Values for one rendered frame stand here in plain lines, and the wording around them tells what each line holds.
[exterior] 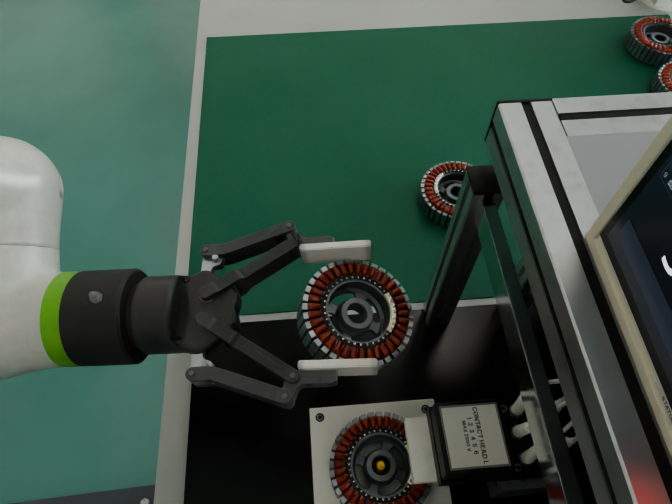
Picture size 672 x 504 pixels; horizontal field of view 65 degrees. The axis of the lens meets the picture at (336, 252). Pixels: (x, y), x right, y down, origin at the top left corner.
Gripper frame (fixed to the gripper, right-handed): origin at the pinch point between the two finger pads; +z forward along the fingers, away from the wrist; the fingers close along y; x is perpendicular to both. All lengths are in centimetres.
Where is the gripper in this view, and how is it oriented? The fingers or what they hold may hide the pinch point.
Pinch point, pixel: (354, 305)
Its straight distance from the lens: 50.5
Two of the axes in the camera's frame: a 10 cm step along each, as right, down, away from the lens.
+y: 0.2, 8.8, -4.7
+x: -0.7, -4.7, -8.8
